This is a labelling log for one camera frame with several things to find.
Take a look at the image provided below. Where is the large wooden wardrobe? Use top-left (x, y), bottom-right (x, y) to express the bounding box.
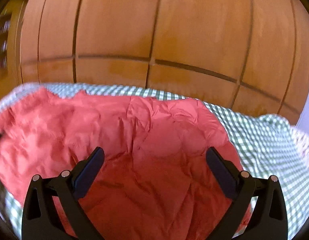
top-left (20, 0), bottom-right (309, 124)

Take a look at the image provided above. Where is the green white checkered bedspread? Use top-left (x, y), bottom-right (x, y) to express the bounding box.
top-left (0, 83), bottom-right (309, 239)

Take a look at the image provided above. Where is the orange puffer jacket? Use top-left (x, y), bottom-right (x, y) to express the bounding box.
top-left (0, 88), bottom-right (241, 239)

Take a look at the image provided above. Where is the wooden shelf cabinet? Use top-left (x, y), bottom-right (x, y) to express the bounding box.
top-left (0, 0), bottom-right (24, 99)

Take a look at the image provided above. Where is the floral bed sheet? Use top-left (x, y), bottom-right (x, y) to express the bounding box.
top-left (291, 126), bottom-right (309, 169)

